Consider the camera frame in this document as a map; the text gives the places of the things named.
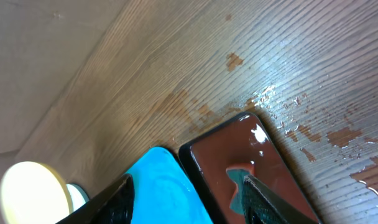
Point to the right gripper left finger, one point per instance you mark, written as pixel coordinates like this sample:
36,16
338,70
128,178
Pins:
114,205

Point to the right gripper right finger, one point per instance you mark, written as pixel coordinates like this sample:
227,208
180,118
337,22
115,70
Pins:
262,206

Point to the orange sponge with dark scourer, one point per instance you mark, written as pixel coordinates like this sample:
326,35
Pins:
236,173

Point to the yellow plate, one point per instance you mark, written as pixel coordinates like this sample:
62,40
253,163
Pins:
32,192

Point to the light blue plate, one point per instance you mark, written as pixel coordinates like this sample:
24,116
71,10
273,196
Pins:
78,196

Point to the blue plastic tray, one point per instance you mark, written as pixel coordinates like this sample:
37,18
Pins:
163,192

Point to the dark red rectangular tray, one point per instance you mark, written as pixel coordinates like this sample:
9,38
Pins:
240,140

